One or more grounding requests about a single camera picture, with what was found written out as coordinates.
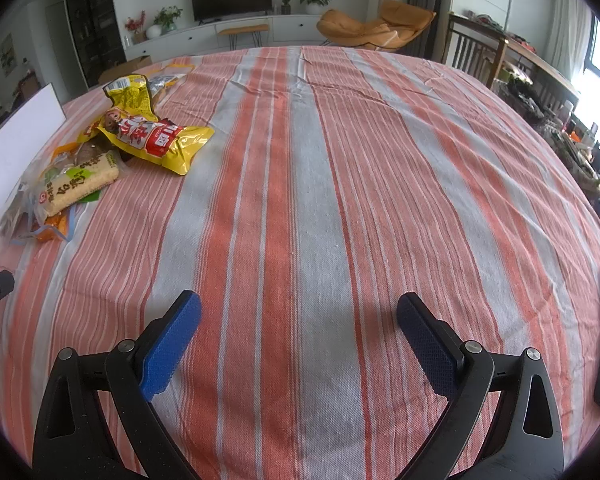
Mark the orange snack pack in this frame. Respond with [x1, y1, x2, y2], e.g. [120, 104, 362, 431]
[8, 142, 87, 244]

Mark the yellow red snack bag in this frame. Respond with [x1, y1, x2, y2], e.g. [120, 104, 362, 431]
[79, 108, 214, 176]

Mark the yellow dark-red snack bag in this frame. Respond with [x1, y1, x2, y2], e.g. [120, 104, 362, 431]
[102, 74, 159, 122]

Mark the clear yellow-edged snack bag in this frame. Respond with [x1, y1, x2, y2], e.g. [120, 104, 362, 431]
[147, 63, 195, 104]

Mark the rice cracker pack green label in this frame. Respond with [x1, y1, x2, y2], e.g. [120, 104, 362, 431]
[33, 151, 120, 223]

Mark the brown cardboard box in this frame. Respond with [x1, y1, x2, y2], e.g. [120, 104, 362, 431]
[98, 55, 152, 84]

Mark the dark tall cabinet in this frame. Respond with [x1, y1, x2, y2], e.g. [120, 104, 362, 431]
[65, 0, 126, 88]

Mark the red flower vase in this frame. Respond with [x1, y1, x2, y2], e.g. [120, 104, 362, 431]
[124, 10, 146, 44]

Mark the green plant white vase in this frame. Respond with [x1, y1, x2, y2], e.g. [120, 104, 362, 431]
[146, 6, 183, 40]

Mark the small wooden bench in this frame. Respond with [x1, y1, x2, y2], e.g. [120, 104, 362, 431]
[218, 24, 270, 50]

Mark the white tv cabinet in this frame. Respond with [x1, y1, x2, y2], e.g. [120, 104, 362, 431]
[124, 14, 326, 62]

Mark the wooden dining chair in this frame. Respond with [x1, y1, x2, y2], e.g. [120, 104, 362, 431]
[442, 13, 509, 90]

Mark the small dark potted plant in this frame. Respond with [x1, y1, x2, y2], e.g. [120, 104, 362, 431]
[279, 0, 292, 15]

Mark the orange lounge chair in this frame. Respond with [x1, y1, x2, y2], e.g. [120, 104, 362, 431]
[316, 0, 436, 52]

